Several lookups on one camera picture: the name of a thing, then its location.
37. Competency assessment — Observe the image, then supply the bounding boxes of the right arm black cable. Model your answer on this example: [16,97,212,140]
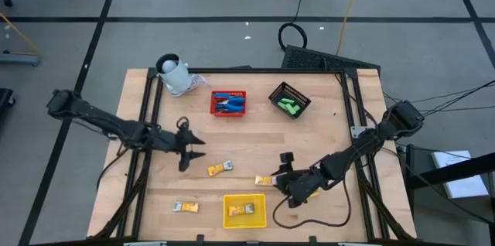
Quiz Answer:
[272,183,353,228]

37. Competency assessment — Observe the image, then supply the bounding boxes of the gray stand base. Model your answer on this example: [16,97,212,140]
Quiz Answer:
[0,51,42,67]

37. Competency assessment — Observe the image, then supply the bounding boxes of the white paper booklet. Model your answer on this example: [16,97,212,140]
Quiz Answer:
[431,149,490,200]

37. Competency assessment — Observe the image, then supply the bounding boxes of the black slotted plastic basket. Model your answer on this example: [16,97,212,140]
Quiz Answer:
[268,81,312,120]

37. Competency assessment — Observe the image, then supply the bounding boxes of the black metal stand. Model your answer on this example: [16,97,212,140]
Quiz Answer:
[404,143,495,246]

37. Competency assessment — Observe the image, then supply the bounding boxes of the blue-handled metal hole punch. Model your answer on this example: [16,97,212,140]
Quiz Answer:
[214,102,246,115]
[213,91,246,106]

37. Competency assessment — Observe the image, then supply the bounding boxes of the black perforated mat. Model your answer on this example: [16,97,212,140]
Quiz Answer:
[281,44,382,72]

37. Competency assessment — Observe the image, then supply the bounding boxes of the black aluminium table frame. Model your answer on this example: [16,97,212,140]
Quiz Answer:
[92,67,415,246]

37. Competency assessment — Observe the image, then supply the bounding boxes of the white cylindrical lamp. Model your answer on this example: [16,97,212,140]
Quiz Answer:
[155,53,194,97]

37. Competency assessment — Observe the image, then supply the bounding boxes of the black chair base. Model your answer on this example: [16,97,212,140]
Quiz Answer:
[0,87,16,114]

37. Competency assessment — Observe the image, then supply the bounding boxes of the black coiled cable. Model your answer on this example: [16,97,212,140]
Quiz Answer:
[277,0,310,52]

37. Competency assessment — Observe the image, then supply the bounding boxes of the yellow cable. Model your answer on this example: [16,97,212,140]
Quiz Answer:
[0,12,42,56]
[335,0,367,56]

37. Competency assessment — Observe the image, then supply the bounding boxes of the white cable bundle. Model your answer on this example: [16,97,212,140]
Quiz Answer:
[184,73,211,94]

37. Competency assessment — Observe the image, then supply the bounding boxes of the red slotted plastic basket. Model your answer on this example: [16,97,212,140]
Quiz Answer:
[210,90,248,118]

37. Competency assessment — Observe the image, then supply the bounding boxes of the yellow slotted plastic basket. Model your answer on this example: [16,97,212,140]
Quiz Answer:
[222,193,268,230]

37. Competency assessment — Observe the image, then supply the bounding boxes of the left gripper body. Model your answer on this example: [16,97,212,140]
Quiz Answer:
[163,129,190,156]

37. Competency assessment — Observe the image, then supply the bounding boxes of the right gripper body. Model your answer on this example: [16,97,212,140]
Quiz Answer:
[280,169,324,208]

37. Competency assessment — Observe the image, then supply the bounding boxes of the black cable bundle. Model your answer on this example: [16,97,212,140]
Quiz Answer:
[382,79,495,118]

